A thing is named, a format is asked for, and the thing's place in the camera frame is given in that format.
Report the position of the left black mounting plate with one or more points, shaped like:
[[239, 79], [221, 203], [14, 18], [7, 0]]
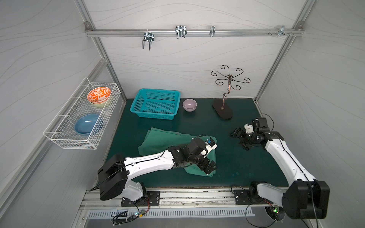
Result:
[[150, 198]]

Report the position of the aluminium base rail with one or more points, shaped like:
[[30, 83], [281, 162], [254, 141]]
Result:
[[220, 197]]

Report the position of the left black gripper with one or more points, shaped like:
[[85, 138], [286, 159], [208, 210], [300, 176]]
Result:
[[206, 163]]

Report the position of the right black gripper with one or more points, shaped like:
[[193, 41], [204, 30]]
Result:
[[242, 137]]

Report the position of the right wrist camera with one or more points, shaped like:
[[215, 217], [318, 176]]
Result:
[[249, 129]]

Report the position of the metal double hook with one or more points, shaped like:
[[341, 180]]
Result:
[[148, 38]]

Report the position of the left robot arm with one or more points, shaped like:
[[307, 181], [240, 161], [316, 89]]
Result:
[[117, 174]]

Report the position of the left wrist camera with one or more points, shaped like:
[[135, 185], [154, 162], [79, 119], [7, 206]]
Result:
[[209, 145]]

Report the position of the small metal hook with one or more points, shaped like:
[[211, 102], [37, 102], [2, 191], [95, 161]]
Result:
[[212, 31]]

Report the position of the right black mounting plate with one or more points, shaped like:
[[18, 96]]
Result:
[[245, 197]]

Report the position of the teal plastic basket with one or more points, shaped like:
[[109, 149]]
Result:
[[156, 104]]

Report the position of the metal loop hook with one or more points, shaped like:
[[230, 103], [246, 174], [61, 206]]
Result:
[[180, 31]]

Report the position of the orange patterned bowl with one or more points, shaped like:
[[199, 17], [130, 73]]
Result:
[[99, 95]]

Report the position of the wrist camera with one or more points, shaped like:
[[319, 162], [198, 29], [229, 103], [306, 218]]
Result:
[[249, 129], [209, 145]]

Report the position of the dark metal jewelry stand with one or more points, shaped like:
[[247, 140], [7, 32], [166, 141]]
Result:
[[220, 105]]

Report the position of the blue bowl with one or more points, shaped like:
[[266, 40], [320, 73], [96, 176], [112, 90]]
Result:
[[90, 124]]

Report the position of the small pink bowl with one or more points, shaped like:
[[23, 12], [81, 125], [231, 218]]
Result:
[[189, 105]]

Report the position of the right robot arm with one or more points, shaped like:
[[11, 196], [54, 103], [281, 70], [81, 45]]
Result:
[[306, 197]]

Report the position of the aluminium top rail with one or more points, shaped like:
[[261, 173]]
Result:
[[205, 32]]

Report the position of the white wire wall basket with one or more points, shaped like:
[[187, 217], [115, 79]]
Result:
[[61, 129]]

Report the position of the metal hook right end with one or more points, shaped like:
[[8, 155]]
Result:
[[281, 33]]

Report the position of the black mounting plate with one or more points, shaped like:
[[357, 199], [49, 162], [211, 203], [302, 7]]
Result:
[[245, 197], [150, 198]]

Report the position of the white vent grille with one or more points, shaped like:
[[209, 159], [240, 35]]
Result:
[[156, 213]]

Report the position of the dark green table mat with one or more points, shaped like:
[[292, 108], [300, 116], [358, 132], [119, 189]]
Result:
[[235, 166]]

